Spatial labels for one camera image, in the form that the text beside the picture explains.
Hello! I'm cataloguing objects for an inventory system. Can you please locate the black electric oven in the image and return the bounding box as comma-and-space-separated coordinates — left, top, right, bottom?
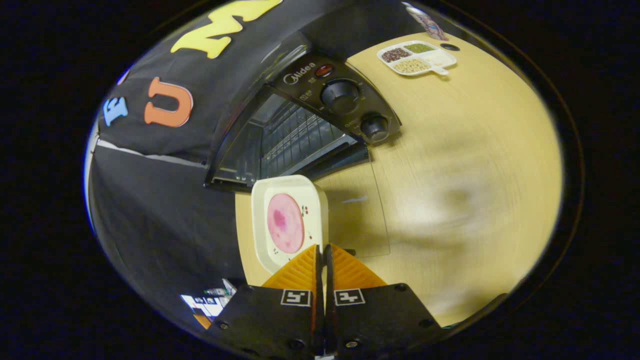
204, 31, 403, 259

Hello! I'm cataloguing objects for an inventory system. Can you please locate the white cluttered shelf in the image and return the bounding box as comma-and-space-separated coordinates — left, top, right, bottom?
180, 278, 238, 321

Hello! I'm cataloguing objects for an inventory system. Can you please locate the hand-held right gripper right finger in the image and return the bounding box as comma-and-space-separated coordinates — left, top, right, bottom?
324, 243, 444, 360

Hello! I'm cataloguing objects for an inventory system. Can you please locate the white divided tray with beans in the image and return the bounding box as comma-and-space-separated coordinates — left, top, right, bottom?
376, 40, 458, 77

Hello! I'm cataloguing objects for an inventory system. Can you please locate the cream square plate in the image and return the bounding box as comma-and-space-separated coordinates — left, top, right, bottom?
251, 175, 330, 275

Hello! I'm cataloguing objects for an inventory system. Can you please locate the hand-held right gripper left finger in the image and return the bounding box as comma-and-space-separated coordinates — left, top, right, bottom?
206, 244, 321, 360

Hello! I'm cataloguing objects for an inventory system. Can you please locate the pink ham slice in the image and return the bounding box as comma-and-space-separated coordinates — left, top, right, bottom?
266, 193, 305, 254

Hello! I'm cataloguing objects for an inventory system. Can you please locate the silver printed bottle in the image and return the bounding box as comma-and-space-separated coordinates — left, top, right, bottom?
402, 2, 449, 42

